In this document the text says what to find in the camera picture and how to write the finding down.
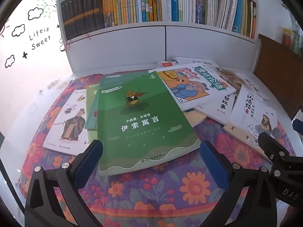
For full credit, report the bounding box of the green book with violin insect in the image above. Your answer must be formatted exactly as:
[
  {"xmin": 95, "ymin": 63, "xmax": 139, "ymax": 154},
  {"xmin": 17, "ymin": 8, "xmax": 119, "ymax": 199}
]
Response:
[{"xmin": 97, "ymin": 78, "xmax": 201, "ymax": 176}]

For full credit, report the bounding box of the white book with seated woman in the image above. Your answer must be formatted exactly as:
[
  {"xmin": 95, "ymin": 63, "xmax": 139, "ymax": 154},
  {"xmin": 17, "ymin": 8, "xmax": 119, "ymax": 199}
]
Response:
[{"xmin": 223, "ymin": 86, "xmax": 284, "ymax": 163}]

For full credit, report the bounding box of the light green book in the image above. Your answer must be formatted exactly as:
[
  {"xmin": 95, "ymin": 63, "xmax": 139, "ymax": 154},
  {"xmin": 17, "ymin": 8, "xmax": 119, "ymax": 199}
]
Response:
[{"xmin": 86, "ymin": 83, "xmax": 102, "ymax": 145}]

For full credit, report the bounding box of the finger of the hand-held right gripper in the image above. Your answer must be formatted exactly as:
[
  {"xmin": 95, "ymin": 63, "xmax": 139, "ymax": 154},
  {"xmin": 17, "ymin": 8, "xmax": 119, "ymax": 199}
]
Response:
[
  {"xmin": 258, "ymin": 132, "xmax": 296, "ymax": 163},
  {"xmin": 292, "ymin": 118, "xmax": 303, "ymax": 137}
]

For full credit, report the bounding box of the floral blanket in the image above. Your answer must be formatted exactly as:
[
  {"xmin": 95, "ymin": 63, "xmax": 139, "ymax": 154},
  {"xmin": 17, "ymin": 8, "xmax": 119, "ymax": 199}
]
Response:
[{"xmin": 18, "ymin": 73, "xmax": 296, "ymax": 227}]

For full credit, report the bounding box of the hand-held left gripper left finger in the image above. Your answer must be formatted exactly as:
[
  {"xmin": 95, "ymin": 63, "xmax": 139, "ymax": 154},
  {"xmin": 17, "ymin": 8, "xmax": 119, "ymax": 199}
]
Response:
[{"xmin": 25, "ymin": 139, "xmax": 104, "ymax": 227}]

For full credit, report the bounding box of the plain white book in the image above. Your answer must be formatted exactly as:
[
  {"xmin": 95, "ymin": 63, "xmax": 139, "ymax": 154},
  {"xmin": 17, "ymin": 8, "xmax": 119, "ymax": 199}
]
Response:
[{"xmin": 169, "ymin": 57, "xmax": 213, "ymax": 66}]

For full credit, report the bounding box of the yellow lidded jar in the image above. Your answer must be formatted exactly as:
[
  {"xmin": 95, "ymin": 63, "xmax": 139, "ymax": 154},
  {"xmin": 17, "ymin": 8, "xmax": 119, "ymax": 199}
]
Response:
[{"xmin": 282, "ymin": 28, "xmax": 292, "ymax": 47}]

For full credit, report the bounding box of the row of colourful shelved paperbacks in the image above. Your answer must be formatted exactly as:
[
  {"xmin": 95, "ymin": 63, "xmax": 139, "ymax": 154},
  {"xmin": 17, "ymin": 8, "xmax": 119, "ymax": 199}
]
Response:
[{"xmin": 102, "ymin": 0, "xmax": 258, "ymax": 39}]

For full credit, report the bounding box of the row of black shelved volumes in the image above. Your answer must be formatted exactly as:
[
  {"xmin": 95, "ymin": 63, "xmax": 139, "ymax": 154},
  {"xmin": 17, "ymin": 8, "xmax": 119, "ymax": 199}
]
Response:
[{"xmin": 61, "ymin": 0, "xmax": 105, "ymax": 40}]

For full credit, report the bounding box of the white bookshelf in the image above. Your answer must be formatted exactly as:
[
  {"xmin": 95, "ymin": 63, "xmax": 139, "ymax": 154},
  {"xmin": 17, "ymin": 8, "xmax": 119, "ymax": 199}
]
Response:
[{"xmin": 55, "ymin": 0, "xmax": 261, "ymax": 76}]

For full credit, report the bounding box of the white comic cover book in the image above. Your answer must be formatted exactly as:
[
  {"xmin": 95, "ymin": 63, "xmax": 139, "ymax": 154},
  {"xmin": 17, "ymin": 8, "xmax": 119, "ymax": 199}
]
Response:
[{"xmin": 149, "ymin": 63, "xmax": 237, "ymax": 111}]

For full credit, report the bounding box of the brown wooden cabinet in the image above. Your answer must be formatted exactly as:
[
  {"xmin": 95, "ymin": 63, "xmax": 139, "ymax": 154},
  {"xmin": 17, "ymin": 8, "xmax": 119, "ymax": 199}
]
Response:
[{"xmin": 254, "ymin": 33, "xmax": 303, "ymax": 121}]

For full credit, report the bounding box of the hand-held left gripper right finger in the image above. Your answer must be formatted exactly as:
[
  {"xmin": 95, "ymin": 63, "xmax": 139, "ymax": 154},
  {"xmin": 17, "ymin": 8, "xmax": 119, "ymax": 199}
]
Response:
[{"xmin": 199, "ymin": 140, "xmax": 277, "ymax": 227}]

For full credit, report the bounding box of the white book with robed man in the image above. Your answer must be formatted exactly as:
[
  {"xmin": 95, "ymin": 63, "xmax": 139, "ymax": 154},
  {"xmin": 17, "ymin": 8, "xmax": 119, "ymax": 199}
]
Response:
[{"xmin": 43, "ymin": 89, "xmax": 98, "ymax": 157}]

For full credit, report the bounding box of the white story book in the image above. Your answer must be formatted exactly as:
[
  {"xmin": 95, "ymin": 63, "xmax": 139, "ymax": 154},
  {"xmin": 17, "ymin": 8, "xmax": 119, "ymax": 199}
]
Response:
[{"xmin": 194, "ymin": 92, "xmax": 237, "ymax": 126}]

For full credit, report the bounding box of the beige illustrated book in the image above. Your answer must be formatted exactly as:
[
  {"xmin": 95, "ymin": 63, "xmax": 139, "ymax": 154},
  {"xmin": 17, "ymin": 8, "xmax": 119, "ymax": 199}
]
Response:
[{"xmin": 184, "ymin": 110, "xmax": 209, "ymax": 127}]

